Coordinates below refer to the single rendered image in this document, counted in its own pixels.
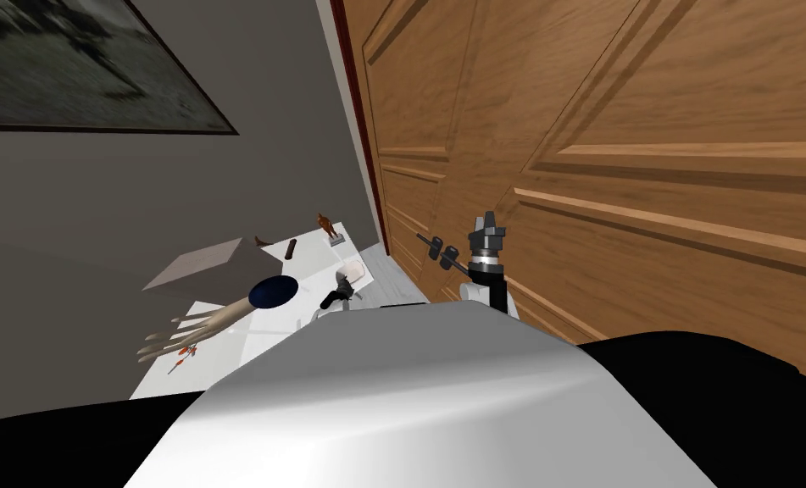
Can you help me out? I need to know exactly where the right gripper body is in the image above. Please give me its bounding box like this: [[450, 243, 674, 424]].
[[467, 210, 508, 254]]

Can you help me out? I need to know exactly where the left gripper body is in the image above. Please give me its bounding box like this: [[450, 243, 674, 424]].
[[335, 270, 364, 302]]

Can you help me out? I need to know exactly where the white table with ornaments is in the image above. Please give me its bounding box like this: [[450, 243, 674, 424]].
[[129, 212, 377, 401]]

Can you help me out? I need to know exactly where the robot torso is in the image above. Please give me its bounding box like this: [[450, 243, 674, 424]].
[[124, 300, 718, 488]]

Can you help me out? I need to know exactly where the brown wooden door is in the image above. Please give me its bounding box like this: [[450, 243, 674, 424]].
[[330, 0, 806, 391]]

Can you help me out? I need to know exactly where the black door handle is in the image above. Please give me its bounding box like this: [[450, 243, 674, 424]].
[[415, 233, 472, 276]]

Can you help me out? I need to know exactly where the dark framed wall picture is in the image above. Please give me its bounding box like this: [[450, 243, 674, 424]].
[[0, 0, 241, 136]]

